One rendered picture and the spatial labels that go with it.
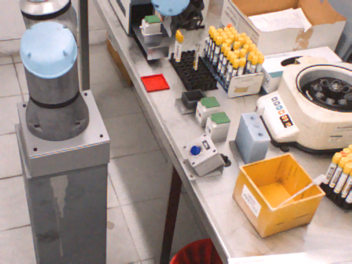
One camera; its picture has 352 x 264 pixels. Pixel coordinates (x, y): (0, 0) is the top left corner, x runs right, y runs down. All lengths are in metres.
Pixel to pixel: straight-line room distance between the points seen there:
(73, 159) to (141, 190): 1.18
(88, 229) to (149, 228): 0.82
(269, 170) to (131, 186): 1.25
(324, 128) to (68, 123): 0.62
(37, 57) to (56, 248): 0.60
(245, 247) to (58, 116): 0.50
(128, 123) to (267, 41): 1.30
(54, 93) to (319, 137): 0.66
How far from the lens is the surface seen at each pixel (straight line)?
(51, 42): 1.12
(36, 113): 1.20
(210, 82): 1.50
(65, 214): 1.37
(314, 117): 1.32
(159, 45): 1.61
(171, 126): 1.37
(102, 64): 3.12
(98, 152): 1.22
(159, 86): 1.50
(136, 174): 2.44
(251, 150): 1.25
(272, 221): 1.13
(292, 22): 1.79
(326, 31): 1.66
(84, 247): 1.51
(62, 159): 1.21
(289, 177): 1.24
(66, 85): 1.14
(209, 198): 1.21
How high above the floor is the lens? 1.78
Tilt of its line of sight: 46 degrees down
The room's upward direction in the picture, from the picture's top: 4 degrees clockwise
